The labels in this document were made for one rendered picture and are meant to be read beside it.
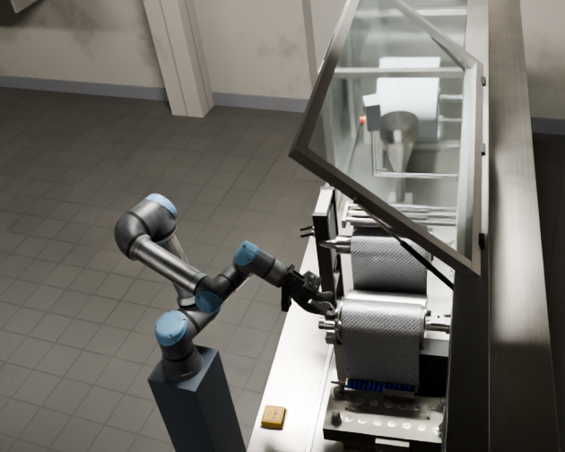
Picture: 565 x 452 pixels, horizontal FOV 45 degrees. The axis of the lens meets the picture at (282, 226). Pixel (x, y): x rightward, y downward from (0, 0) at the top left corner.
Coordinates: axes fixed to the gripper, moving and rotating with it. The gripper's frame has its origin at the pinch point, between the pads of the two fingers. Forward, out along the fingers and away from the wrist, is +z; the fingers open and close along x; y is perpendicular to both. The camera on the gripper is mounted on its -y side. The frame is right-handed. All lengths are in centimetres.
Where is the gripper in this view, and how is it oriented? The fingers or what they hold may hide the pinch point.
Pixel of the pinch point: (329, 311)
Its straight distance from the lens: 216.0
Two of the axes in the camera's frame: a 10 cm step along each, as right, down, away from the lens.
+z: 8.2, 5.3, 2.2
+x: 2.2, -6.4, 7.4
